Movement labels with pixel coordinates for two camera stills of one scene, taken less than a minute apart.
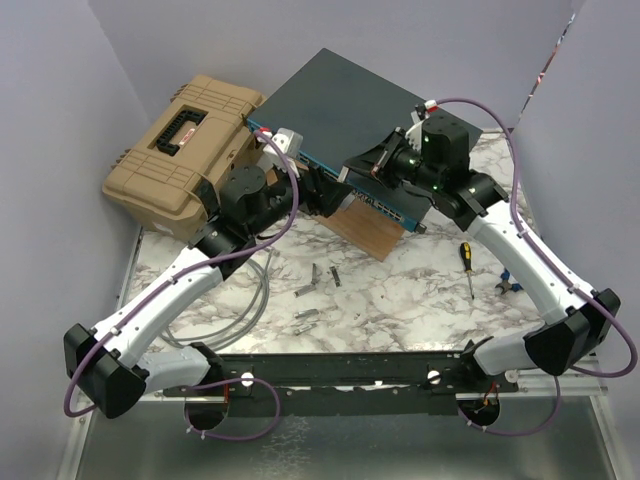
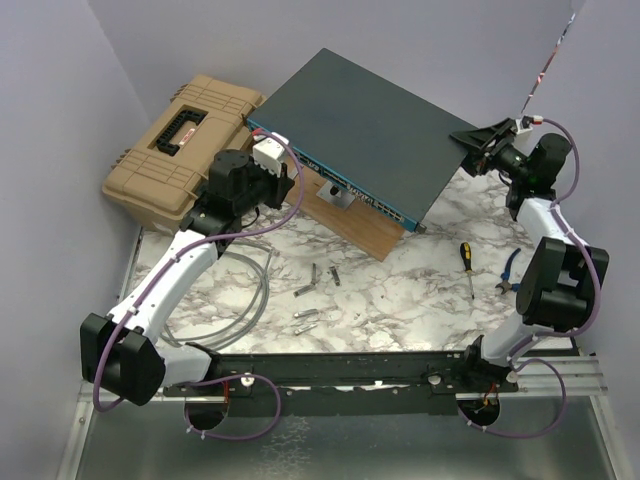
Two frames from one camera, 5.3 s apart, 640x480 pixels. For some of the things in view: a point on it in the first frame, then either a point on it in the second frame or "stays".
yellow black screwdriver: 467,261 stays
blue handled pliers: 506,285 stays
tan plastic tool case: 162,179 stays
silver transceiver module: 306,313 stays
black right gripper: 377,160 -> 484,137
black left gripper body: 310,199 -> 273,186
